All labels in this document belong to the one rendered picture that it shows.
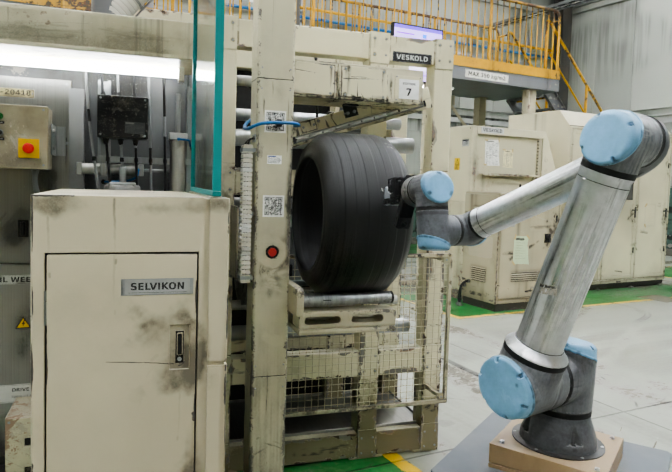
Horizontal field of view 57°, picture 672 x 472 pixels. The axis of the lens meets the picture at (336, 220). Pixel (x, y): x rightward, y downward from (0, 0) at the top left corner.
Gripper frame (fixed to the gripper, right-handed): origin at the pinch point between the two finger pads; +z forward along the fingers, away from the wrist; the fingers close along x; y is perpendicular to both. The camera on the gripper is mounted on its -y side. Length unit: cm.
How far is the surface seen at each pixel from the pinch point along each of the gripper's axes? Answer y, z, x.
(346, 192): 3.8, 2.2, 13.5
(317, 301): -32.4, 18.7, 18.7
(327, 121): 39, 58, 2
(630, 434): -115, 85, -176
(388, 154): 17.9, 8.2, -4.1
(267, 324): -41, 27, 34
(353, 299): -32.2, 18.6, 5.6
